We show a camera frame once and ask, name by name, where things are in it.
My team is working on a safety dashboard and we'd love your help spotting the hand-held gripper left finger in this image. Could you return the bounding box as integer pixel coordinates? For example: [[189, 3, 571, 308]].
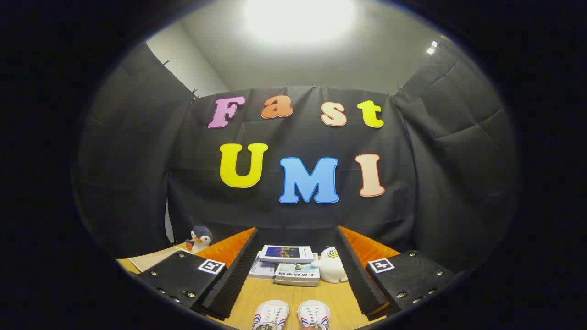
[[137, 227, 260, 321]]

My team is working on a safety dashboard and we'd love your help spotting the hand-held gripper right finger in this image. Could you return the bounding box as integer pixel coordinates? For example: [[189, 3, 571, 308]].
[[335, 225, 454, 321]]

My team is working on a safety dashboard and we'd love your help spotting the white canvas shoe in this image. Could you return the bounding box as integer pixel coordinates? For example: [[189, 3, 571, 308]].
[[252, 300, 290, 330], [297, 300, 331, 330]]

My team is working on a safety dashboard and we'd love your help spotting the beige fabric storage box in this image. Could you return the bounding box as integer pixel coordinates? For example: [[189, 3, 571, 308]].
[[128, 247, 193, 273]]

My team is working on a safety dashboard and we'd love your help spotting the white duck plush toy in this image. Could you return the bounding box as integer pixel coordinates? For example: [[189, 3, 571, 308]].
[[311, 246, 349, 283]]

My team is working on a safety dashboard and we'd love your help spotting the thin white text-covered book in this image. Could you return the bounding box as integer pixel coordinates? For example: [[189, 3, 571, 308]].
[[248, 257, 278, 280]]

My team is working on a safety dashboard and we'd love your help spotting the grey penguin plush toy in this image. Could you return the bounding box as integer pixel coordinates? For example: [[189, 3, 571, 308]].
[[185, 225, 214, 254]]

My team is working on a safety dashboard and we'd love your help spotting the thick white book, pale picture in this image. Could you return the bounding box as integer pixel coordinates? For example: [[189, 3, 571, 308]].
[[274, 263, 320, 282]]

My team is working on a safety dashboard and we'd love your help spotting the book with blue cover picture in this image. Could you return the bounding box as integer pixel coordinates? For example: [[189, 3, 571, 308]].
[[258, 245, 315, 264]]

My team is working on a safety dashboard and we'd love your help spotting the dark-covered book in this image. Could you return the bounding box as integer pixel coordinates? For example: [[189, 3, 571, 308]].
[[273, 278, 318, 288]]

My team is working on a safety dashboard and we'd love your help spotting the black backdrop cloth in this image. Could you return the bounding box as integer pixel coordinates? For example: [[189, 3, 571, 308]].
[[76, 39, 521, 275]]

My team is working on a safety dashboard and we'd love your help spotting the large ceiling light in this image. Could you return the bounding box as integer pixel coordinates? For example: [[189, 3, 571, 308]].
[[243, 0, 358, 44]]

